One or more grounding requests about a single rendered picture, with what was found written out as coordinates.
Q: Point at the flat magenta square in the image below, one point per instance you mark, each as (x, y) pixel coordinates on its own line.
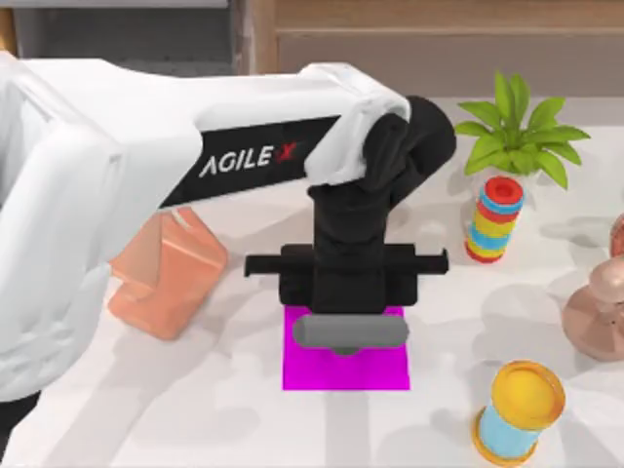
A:
(341, 373)

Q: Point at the stack of coloured rings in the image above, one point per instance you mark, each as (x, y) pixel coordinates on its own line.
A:
(492, 224)

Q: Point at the yellow and blue can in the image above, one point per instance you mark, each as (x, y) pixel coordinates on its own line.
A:
(521, 404)

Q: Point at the green potted plant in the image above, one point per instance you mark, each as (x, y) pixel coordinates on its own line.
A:
(512, 127)

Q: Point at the copper-coloured trophy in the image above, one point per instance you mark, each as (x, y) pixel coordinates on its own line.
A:
(597, 312)

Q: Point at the wooden cupboard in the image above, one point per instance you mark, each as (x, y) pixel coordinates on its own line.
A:
(439, 19)

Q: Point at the grey cabinet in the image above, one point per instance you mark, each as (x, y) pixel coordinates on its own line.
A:
(122, 29)

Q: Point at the wooden side panel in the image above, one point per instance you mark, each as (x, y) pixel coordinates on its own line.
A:
(7, 24)

